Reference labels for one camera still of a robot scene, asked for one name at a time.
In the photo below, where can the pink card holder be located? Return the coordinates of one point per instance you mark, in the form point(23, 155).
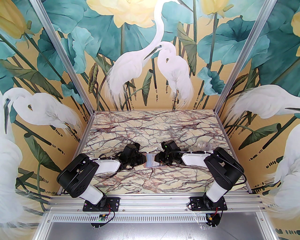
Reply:
point(150, 166)

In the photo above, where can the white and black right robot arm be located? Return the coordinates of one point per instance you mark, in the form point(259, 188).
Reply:
point(225, 168)

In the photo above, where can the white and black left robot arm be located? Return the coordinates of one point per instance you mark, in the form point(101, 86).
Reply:
point(77, 175)

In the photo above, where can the clear acrylic card stand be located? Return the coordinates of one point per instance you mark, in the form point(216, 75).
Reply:
point(206, 146)

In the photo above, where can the perforated metal strip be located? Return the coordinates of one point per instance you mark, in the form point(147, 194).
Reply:
point(152, 218)

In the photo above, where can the small green circuit board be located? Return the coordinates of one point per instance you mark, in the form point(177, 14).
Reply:
point(102, 217)

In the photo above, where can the grey metal sheet panel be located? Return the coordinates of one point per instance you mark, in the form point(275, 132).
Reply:
point(152, 232)

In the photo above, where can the aluminium frame rail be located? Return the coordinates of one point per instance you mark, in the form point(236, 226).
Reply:
point(152, 201)

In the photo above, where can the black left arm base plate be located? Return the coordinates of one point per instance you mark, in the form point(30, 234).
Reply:
point(114, 202)

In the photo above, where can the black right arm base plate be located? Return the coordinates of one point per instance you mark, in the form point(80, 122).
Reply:
point(195, 204)

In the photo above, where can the black bracket under circuit board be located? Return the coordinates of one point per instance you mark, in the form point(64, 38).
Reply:
point(96, 224)

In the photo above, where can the black bracket with yellow connector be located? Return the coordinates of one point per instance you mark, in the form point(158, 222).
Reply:
point(212, 221)

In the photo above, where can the aluminium frame post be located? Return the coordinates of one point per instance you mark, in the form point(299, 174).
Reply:
point(244, 54)
point(63, 54)

